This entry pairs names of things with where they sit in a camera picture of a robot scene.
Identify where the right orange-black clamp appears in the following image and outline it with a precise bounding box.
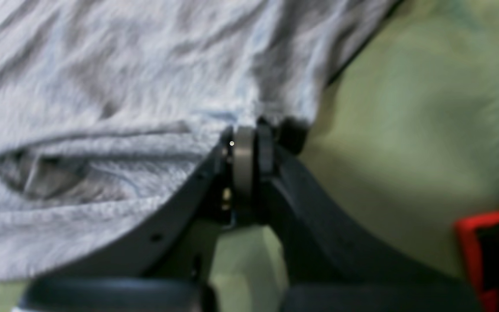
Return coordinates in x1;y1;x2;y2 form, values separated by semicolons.
454;211;499;312

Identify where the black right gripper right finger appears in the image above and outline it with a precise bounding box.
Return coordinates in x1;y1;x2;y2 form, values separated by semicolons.
256;122;482;312

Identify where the green table cloth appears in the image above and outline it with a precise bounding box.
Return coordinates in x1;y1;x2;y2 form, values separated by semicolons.
0;0;499;312

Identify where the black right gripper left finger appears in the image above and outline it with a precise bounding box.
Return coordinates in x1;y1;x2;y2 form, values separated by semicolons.
16;127;255;312

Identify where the grey heathered long-sleeve shirt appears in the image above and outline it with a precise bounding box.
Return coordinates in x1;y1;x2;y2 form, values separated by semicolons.
0;0;396;281

